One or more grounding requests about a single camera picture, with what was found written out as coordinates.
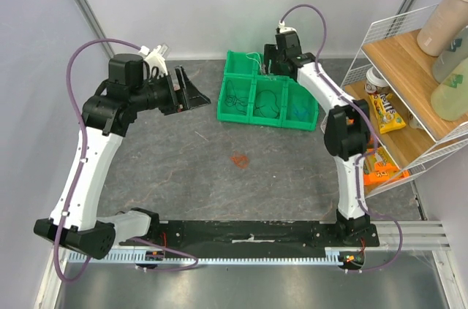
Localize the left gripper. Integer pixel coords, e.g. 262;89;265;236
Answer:
131;66;211;115

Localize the black cable bin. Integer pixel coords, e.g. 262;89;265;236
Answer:
254;88;283;118
223;80;246;116

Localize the blue cable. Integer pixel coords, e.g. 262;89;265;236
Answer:
291;102;312;122

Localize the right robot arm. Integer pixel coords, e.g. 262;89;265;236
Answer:
264;26;379;246

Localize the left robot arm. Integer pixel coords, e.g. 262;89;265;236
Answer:
34;53;211;259

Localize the green compartment bin tray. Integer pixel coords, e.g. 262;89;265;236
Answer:
216;50;319;131

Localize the paper coffee cup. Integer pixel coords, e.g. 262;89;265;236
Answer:
365;67;390;95

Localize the yellow candy bag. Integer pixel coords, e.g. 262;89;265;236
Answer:
369;93;406;134

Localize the orange snack box lower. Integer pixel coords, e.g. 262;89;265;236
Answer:
363;147;410;186

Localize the beige pump bottle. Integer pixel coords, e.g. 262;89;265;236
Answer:
417;0;467;57

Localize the light green pump bottle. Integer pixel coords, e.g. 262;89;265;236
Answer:
431;65;467;121

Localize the grey-green pump bottle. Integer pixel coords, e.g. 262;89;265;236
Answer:
432;26;467;83

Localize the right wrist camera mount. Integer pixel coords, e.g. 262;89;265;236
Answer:
276;21;297;35

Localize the white wire shelf rack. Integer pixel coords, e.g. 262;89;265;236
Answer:
341;5;467;197

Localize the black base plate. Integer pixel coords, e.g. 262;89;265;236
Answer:
142;220;380;248

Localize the slotted cable duct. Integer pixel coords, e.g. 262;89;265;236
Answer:
67;248;366;264

